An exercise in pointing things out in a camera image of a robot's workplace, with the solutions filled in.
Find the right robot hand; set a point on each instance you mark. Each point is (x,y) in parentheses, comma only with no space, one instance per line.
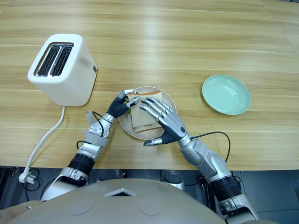
(171,124)

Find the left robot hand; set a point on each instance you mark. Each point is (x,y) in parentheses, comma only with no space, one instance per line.
(116,107)

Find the bread slice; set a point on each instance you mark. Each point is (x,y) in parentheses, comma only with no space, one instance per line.
(142,117)
(149,130)

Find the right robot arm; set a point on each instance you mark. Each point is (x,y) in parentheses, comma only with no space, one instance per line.
(210,161)

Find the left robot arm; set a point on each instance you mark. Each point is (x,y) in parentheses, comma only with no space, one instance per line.
(80,163)

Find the green lettuce leaf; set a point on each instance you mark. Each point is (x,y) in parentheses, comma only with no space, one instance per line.
(127,110)

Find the beige plate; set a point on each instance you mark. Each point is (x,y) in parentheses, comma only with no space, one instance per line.
(125,123)

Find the cream toaster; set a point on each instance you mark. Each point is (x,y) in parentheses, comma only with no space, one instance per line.
(70,77)

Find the green plate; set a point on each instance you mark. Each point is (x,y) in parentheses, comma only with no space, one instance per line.
(226,94)

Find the robot body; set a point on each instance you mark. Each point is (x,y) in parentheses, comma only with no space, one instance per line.
(121,207)

